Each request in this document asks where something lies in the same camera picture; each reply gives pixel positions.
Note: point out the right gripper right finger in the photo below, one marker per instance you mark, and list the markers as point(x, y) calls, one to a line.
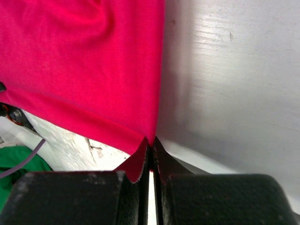
point(185, 198)

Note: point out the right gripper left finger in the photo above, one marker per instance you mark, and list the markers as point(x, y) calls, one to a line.
point(117, 197)

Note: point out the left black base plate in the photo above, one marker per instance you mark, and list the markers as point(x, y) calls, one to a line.
point(15, 115)

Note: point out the red t shirt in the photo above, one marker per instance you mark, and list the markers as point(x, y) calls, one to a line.
point(92, 67)

